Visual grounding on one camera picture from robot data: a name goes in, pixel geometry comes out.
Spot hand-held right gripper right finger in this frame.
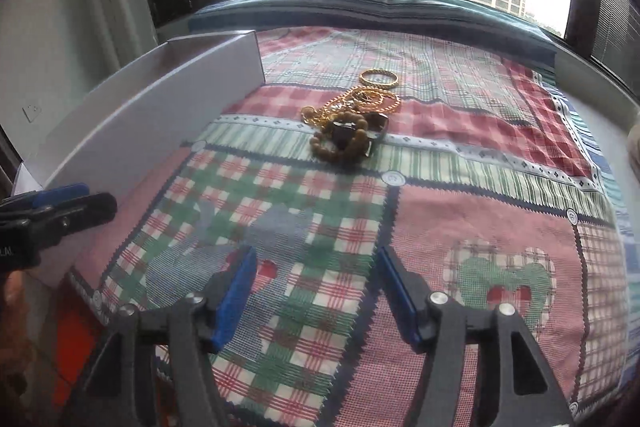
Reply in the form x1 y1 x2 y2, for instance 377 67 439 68
375 247 576 427

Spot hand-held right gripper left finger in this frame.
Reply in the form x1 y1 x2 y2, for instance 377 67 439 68
75 246 258 427

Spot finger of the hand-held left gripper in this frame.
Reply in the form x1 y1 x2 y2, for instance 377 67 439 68
29 193 118 249
0 184 92 223

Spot white cardboard box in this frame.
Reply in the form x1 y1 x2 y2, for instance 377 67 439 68
15 29 266 293

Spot wooden bead bracelet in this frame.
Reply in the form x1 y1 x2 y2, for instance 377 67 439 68
309 114 373 166

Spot dark metal bracelet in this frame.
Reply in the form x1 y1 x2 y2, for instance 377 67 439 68
330 112 391 158

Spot gold bead necklace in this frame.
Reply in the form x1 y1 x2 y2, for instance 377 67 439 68
300 88 402 128

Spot gold bangle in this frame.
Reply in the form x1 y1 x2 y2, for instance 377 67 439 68
359 68 399 90

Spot person's left hand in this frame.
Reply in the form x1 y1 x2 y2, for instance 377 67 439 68
0 271 31 410

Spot patchwork plaid bedsheet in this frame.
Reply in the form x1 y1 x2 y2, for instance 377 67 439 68
70 24 631 427

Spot orange cloth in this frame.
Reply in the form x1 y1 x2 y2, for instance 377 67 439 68
52 304 103 408

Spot blue striped white bedsheet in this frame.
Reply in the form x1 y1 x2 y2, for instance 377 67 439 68
542 74 633 268

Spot dark striped blanket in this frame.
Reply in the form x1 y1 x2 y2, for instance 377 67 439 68
187 0 558 58

